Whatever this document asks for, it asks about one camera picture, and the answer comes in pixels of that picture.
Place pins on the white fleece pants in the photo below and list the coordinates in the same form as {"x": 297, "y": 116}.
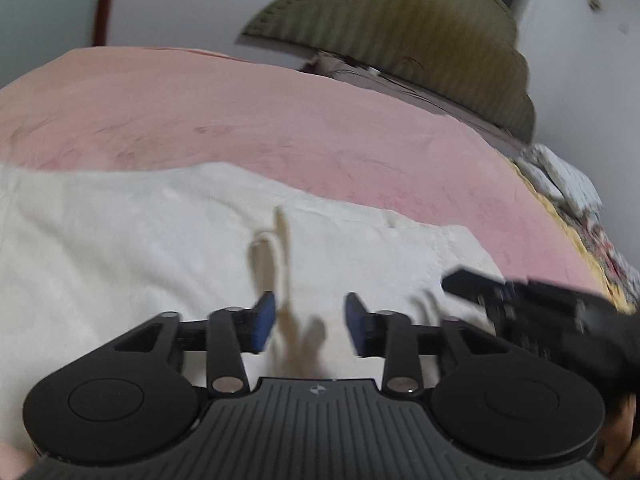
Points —
{"x": 125, "y": 260}

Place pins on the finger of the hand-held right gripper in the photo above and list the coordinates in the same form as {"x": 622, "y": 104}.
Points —
{"x": 470, "y": 285}

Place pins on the pink bed blanket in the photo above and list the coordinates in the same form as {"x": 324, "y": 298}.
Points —
{"x": 250, "y": 120}

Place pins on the person's right hand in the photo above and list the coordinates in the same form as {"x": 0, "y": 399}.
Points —
{"x": 625, "y": 425}

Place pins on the brown wooden frame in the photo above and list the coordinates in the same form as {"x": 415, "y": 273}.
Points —
{"x": 106, "y": 5}

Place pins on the yellow floral quilt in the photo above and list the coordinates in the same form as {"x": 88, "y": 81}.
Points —
{"x": 605, "y": 250}

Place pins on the olive padded headboard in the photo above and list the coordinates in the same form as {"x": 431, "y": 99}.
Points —
{"x": 400, "y": 30}

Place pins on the white quilted cloth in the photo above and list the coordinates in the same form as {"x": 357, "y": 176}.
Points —
{"x": 565, "y": 180}

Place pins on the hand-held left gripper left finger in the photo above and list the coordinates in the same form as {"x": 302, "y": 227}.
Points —
{"x": 264, "y": 321}

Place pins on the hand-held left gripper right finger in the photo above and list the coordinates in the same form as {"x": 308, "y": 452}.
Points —
{"x": 356, "y": 326}

